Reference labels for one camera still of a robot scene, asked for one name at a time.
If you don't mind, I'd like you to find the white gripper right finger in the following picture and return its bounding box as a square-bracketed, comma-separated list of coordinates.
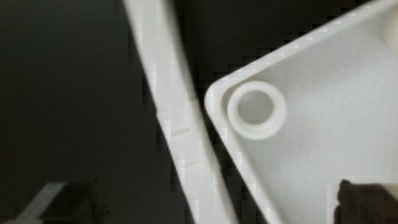
[333, 180, 398, 224]

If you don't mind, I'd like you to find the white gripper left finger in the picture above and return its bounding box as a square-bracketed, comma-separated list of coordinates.
[10, 182, 65, 224]

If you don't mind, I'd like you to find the white desk top tray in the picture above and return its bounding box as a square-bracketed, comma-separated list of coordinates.
[204, 0, 398, 224]

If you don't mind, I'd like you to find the white front obstacle bar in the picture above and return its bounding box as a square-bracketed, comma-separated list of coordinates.
[122, 0, 237, 224]

